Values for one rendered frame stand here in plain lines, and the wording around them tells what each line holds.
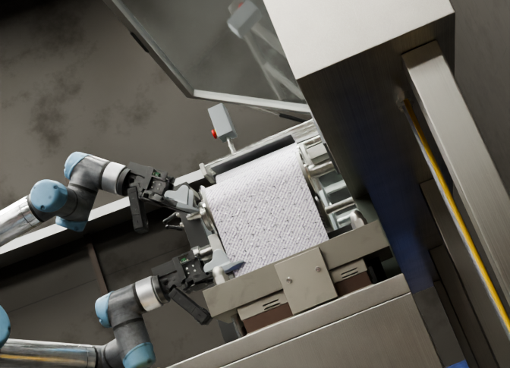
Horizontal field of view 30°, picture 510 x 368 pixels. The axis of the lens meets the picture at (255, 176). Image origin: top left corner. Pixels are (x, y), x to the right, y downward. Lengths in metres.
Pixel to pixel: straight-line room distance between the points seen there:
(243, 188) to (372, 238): 0.41
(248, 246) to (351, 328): 0.42
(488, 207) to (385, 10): 0.32
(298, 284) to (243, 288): 0.12
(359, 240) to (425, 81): 0.61
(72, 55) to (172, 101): 0.82
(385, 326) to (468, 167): 0.57
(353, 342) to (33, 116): 5.16
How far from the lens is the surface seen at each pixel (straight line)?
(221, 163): 2.59
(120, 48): 6.88
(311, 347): 1.92
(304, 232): 2.21
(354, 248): 1.99
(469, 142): 1.43
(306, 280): 1.97
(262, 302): 2.01
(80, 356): 2.30
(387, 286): 1.91
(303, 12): 1.44
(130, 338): 2.24
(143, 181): 2.34
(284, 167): 2.25
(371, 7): 1.43
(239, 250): 2.23
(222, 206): 2.26
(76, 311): 6.43
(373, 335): 1.90
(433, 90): 1.46
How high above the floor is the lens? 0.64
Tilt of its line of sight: 16 degrees up
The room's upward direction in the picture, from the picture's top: 21 degrees counter-clockwise
